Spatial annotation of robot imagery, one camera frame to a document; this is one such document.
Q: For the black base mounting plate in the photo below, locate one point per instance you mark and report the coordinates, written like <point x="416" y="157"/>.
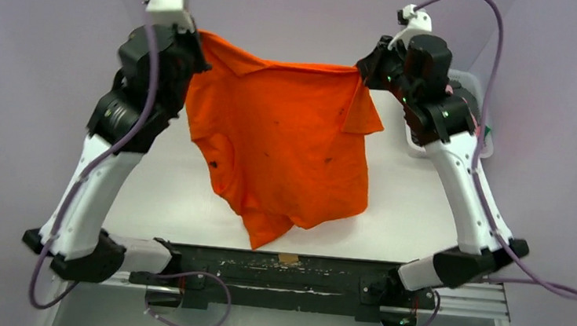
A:
<point x="203" y="273"/>

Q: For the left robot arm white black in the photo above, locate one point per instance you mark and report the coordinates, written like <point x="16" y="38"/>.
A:
<point x="118" y="136"/>

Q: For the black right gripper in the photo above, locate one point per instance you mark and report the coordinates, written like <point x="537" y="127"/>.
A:
<point x="377" y="63"/>

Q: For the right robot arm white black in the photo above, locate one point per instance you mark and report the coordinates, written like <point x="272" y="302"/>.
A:
<point x="416" y="75"/>

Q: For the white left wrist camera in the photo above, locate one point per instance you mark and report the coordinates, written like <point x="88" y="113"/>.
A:
<point x="170" y="13"/>

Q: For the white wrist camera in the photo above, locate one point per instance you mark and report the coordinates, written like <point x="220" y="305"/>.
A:
<point x="170" y="13"/>
<point x="413" y="22"/>

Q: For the aluminium frame rail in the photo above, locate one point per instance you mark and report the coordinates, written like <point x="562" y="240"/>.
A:
<point x="473" y="300"/>

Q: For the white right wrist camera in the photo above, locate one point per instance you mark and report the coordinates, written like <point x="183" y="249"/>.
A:
<point x="413" y="22"/>

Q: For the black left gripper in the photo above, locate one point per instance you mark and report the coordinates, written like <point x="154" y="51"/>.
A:
<point x="189" y="48"/>

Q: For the brown tape piece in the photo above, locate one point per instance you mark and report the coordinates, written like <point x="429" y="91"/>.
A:
<point x="288" y="259"/>

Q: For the white plastic laundry basket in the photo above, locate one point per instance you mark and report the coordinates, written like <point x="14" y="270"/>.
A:
<point x="467" y="86"/>

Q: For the orange t shirt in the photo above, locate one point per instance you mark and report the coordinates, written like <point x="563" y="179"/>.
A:
<point x="284" y="142"/>

